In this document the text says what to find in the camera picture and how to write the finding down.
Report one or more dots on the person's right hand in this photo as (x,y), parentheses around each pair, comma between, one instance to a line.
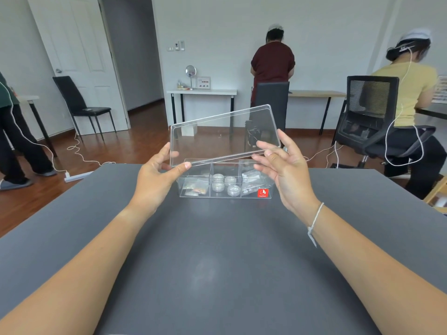
(295,181)

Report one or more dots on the framed display card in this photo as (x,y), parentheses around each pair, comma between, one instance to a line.
(440,88)

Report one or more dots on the flat clear bag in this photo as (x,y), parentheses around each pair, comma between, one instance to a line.
(249,190)

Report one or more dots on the wooden stool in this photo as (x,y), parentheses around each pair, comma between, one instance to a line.
(438,193)

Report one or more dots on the person's left thumb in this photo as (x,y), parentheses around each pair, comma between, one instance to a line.
(180,168)

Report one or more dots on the clear bag of small parts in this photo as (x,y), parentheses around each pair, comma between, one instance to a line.
(252,176)

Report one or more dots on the person's right middle finger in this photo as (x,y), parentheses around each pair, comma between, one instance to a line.
(276,156)

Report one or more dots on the person's right forearm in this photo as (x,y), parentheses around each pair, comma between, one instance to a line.
(370,272)

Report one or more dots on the white power strip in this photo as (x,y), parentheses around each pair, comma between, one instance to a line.
(78,176)

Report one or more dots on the white top black leg table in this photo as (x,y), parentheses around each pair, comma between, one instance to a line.
(29,98)

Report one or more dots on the black mesh office chair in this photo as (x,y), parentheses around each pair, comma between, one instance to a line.
(373,101)

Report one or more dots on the white wall switch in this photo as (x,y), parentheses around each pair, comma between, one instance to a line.
(180,45)

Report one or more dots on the small packet with orange bits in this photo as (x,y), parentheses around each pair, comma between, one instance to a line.
(202,190)

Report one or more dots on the clear plastic lid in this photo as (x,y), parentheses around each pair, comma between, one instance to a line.
(223,136)

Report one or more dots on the nail colour display card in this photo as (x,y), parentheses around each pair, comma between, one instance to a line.
(203,82)

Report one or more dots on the wooden top table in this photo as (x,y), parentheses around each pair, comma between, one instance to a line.
(314,93)

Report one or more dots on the white door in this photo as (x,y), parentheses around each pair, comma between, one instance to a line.
(80,48)

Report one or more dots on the person's left forearm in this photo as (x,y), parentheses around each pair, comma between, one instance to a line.
(76,272)

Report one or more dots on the person's left hand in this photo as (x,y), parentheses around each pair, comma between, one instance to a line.
(153,184)

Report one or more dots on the dark top table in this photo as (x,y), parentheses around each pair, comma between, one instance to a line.
(431,111)

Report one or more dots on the round vanity mirror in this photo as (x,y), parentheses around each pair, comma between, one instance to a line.
(190,71)

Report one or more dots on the clear plastic organizer box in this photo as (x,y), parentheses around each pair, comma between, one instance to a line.
(262,193)

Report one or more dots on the small clear packet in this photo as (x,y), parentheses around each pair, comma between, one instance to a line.
(189,188)

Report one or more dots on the person's right thumb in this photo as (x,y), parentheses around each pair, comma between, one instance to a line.
(286,140)

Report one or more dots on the black dining chair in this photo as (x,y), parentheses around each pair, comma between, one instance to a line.
(68,90)

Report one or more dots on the person's right little finger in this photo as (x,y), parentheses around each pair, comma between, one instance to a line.
(265,171)

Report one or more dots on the white head cap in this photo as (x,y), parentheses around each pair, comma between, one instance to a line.
(416,35)

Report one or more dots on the dark grey chair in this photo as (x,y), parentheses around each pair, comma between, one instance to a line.
(270,97)

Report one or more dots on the small round clear jar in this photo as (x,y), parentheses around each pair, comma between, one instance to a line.
(233,190)
(229,180)
(218,186)
(218,177)

